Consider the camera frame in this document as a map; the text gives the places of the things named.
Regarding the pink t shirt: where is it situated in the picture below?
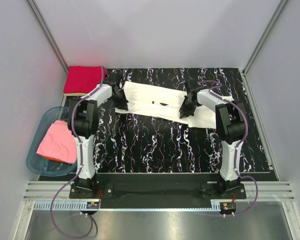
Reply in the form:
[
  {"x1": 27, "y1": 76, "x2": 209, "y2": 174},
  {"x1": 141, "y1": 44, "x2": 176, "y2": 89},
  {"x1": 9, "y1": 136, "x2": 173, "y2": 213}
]
[{"x1": 36, "y1": 120, "x2": 77, "y2": 164}]

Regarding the purple cable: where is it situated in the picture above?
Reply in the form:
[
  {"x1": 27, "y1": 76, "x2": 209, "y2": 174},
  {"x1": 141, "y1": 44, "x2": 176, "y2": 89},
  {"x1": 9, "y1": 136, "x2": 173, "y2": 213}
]
[
  {"x1": 194, "y1": 80, "x2": 260, "y2": 217},
  {"x1": 51, "y1": 66, "x2": 108, "y2": 237}
]

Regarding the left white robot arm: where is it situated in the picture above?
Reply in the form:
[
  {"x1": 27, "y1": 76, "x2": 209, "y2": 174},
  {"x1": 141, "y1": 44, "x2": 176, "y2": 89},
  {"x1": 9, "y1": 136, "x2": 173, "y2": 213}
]
[{"x1": 67, "y1": 72, "x2": 129, "y2": 198}]

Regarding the teal plastic basket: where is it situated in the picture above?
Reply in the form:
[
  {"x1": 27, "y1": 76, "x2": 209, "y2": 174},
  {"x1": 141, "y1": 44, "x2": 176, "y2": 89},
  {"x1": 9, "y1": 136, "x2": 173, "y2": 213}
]
[{"x1": 26, "y1": 106, "x2": 77, "y2": 177}]

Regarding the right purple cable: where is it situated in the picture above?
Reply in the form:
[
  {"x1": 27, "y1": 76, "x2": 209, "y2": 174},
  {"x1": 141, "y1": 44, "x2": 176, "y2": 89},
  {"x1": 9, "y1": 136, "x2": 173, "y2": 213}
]
[{"x1": 194, "y1": 80, "x2": 260, "y2": 217}]

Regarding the white t shirt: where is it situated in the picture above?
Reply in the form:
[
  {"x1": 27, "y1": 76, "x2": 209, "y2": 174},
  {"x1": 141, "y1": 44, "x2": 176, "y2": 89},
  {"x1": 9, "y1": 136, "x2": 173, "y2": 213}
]
[{"x1": 115, "y1": 81, "x2": 221, "y2": 129}]

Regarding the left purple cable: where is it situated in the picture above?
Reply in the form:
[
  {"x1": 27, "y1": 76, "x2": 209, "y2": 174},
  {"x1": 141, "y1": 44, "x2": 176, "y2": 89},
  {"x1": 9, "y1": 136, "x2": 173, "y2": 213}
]
[{"x1": 51, "y1": 66, "x2": 108, "y2": 237}]

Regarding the orange garment in basket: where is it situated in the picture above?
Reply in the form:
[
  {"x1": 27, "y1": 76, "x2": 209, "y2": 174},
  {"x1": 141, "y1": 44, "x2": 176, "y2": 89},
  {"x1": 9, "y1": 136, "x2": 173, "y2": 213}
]
[{"x1": 44, "y1": 156, "x2": 60, "y2": 162}]

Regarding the aluminium frame post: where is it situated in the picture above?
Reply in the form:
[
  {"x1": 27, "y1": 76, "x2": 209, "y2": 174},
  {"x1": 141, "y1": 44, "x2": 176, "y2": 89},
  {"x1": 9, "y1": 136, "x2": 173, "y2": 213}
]
[
  {"x1": 26, "y1": 0, "x2": 69, "y2": 73},
  {"x1": 242, "y1": 0, "x2": 290, "y2": 75}
]

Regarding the folded beige t shirt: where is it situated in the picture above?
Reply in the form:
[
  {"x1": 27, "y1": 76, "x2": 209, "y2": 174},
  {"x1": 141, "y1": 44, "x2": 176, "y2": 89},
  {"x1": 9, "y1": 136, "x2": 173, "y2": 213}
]
[{"x1": 63, "y1": 92, "x2": 87, "y2": 97}]

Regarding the right aluminium frame post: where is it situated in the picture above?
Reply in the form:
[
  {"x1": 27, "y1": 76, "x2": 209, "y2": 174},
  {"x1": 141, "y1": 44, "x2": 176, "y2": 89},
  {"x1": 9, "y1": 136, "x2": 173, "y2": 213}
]
[{"x1": 242, "y1": 0, "x2": 290, "y2": 75}]

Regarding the grey slotted cable duct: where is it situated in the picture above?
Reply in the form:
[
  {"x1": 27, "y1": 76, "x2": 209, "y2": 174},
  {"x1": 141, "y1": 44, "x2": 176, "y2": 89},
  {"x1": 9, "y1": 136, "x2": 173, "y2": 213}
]
[{"x1": 34, "y1": 200, "x2": 236, "y2": 213}]

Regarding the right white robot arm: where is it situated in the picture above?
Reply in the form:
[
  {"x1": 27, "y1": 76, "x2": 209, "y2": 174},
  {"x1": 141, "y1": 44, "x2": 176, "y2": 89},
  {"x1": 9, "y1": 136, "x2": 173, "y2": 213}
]
[{"x1": 179, "y1": 79, "x2": 248, "y2": 199}]

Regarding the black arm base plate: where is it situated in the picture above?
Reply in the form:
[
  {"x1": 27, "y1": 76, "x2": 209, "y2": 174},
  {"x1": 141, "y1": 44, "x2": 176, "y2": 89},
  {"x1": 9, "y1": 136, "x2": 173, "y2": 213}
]
[{"x1": 69, "y1": 173, "x2": 247, "y2": 207}]

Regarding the black marble pattern mat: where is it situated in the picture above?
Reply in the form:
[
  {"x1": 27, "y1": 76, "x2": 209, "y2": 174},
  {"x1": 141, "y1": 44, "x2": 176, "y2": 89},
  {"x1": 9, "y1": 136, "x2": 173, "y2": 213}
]
[{"x1": 92, "y1": 68, "x2": 277, "y2": 181}]

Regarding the folded red t shirt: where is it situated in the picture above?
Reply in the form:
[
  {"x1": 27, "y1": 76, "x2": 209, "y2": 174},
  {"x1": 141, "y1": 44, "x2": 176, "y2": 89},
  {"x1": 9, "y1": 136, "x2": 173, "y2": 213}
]
[{"x1": 63, "y1": 65, "x2": 108, "y2": 94}]

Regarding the left aluminium frame post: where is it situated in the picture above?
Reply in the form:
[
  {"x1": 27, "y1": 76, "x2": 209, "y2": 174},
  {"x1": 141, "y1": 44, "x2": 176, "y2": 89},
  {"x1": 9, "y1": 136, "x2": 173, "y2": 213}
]
[{"x1": 26, "y1": 0, "x2": 69, "y2": 73}]

